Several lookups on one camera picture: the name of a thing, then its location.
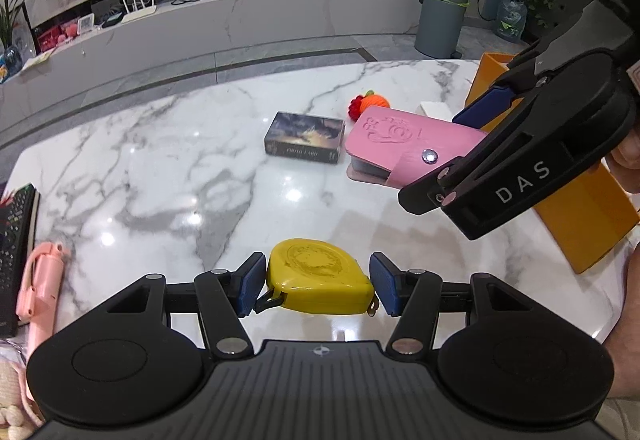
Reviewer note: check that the pink selfie stick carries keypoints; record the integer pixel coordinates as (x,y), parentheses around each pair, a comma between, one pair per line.
(37,299)

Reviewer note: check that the white wifi router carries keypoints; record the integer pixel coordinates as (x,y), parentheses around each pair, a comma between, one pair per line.
(137,9)

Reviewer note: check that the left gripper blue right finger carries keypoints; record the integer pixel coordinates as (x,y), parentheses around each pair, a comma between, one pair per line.
(411,296)

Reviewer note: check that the grey pedal trash bin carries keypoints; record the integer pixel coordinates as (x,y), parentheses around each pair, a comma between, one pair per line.
(439,27)

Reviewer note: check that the orange cardboard storage box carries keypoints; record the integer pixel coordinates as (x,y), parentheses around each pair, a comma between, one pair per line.
(588,217)

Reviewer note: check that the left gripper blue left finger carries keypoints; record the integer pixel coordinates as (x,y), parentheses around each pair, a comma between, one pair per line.
(224,298)

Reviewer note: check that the pink snap card wallet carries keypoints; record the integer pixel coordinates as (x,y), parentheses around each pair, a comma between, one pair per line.
(394,148)

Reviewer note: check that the person right hand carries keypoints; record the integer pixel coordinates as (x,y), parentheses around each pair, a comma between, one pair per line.
(624,163)

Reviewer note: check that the black remote control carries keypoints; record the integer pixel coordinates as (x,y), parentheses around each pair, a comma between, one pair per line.
(18,224)

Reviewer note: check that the pink mini backpack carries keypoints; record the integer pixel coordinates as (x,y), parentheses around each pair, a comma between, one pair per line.
(20,416)

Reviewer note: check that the blue water jug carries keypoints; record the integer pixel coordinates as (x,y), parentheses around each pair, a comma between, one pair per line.
(511,20)

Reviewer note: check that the orange crochet fruit toy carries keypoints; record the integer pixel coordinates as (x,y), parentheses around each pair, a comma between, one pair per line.
(361,102)

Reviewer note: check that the white marble tv cabinet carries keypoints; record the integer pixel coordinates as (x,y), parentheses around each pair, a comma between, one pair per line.
(175,33)

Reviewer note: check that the yellow tape measure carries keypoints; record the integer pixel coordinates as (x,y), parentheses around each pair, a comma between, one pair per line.
(318,278)

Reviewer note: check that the white rectangular box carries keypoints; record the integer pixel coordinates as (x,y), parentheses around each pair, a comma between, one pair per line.
(436,110)

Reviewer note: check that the white thermometer display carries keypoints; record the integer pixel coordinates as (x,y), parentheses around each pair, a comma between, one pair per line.
(85,24)

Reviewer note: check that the potted green plant left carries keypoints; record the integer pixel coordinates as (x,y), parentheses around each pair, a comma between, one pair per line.
(11,58)

